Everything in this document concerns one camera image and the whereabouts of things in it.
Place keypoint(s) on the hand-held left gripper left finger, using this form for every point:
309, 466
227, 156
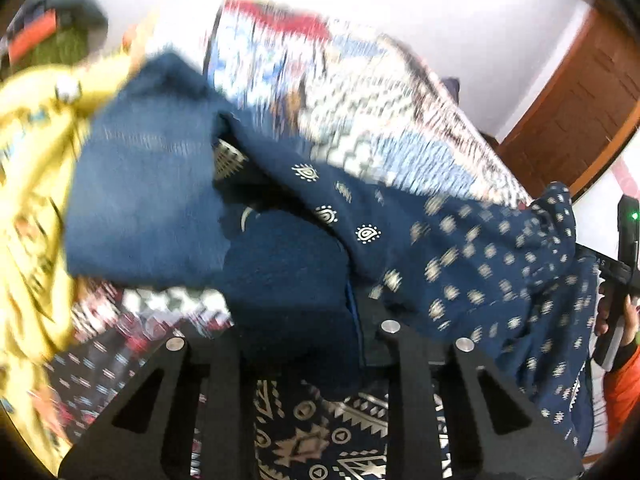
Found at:
225, 385

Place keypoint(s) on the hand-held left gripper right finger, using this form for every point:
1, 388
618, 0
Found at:
405, 385

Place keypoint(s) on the navy patterned zip hoodie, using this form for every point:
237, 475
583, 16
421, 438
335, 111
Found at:
450, 260

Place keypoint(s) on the person's right forearm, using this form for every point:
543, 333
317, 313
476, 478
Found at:
625, 390

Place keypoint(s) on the person's right hand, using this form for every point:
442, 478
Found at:
607, 310

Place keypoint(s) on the brown wooden door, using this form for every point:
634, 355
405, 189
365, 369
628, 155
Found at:
575, 110

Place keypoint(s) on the blue jeans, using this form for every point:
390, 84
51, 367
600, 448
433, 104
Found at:
140, 185

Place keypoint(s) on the yellow cartoon blanket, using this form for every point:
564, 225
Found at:
30, 185

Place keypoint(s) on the patchwork print quilt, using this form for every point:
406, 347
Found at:
350, 85

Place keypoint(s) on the green patterned cloth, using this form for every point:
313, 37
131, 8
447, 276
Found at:
65, 47

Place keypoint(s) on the orange box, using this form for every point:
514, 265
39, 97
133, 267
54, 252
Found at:
32, 35

